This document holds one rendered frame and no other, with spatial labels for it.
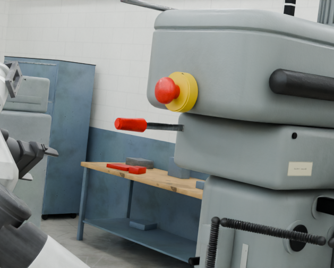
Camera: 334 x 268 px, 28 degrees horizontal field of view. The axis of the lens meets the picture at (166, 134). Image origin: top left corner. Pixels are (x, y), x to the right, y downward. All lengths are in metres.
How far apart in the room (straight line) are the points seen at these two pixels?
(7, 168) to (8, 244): 0.17
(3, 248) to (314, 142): 0.52
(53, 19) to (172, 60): 8.83
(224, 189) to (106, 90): 7.50
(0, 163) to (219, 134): 0.40
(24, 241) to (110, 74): 7.48
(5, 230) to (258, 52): 0.49
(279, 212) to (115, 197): 7.31
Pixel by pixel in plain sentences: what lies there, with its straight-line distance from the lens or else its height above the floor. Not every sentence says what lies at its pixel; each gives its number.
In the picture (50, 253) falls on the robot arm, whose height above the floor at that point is 1.47.
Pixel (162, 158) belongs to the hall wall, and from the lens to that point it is 7.68.
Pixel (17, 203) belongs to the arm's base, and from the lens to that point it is 1.11.
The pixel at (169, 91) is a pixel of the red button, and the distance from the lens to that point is 0.96.
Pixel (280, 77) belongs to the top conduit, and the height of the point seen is 1.80.
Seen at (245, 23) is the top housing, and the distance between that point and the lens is 0.95.
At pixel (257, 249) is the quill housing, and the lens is 1.09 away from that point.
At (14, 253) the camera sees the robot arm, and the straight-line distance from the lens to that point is 1.12.
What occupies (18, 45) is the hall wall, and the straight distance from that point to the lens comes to 10.63.
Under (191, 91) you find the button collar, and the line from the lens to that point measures 0.97.
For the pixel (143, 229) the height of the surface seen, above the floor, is 0.24.
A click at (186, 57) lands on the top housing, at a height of 1.81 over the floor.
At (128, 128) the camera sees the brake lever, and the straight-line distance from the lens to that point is 1.06.
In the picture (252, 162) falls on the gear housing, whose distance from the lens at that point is 1.03.
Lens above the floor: 1.76
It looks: 4 degrees down
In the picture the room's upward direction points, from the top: 6 degrees clockwise
